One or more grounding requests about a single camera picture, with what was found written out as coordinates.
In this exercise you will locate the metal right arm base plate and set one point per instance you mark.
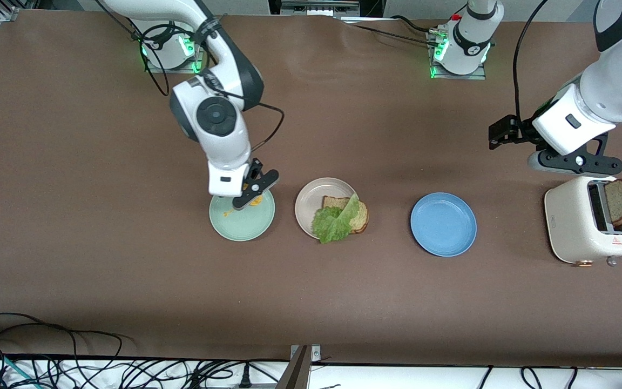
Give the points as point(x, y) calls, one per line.
point(151, 67)

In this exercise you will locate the cream white toaster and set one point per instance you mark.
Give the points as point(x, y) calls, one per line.
point(573, 227)

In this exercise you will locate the beige plate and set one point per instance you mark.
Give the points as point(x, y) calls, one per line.
point(308, 208)

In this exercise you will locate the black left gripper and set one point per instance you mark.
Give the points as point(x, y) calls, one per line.
point(519, 131)

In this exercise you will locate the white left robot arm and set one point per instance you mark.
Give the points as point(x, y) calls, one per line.
point(613, 86)

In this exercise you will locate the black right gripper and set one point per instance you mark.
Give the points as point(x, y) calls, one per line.
point(254, 170)

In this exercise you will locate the grey power strip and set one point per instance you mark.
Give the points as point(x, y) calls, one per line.
point(257, 386)

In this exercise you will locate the blue plate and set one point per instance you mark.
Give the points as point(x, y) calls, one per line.
point(443, 224)

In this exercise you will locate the grey metal bracket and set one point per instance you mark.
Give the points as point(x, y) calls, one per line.
point(300, 373)

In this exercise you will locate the yellow mustard squeeze bottle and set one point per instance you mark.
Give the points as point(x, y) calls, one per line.
point(256, 201)

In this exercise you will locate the metal equipment with black frame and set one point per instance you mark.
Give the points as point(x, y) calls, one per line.
point(316, 8)

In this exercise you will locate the mint green plate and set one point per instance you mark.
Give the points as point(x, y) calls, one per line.
point(246, 224)

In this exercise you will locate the green lettuce leaf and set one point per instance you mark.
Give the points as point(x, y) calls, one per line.
point(332, 224)

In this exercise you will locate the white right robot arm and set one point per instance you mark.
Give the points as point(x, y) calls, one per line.
point(219, 140)

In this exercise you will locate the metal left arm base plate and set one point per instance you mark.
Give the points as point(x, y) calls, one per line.
point(475, 76)

